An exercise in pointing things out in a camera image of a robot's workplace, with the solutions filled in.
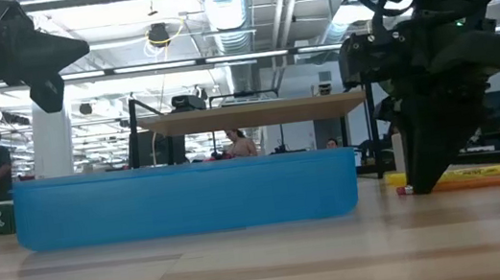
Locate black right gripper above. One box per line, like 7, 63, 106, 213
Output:
381, 5, 500, 197

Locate long ceiling light strip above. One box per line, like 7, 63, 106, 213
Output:
0, 35, 345, 98

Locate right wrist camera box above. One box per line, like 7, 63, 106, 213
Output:
335, 28, 400, 95

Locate blue plastic pencil box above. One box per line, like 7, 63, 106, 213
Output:
10, 137, 364, 259

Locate wooden desk riser black legs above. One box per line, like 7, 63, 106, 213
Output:
128, 79, 386, 211

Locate black hanging ceiling device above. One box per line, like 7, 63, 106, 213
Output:
145, 20, 174, 51

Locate white building column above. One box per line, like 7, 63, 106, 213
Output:
24, 96, 80, 181

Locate silver ventilation duct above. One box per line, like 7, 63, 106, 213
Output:
198, 0, 267, 99

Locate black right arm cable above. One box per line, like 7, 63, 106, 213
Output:
354, 0, 418, 37

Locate black stapler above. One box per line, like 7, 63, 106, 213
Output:
170, 91, 208, 115

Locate dark background monitor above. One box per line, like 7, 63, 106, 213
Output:
126, 126, 189, 171

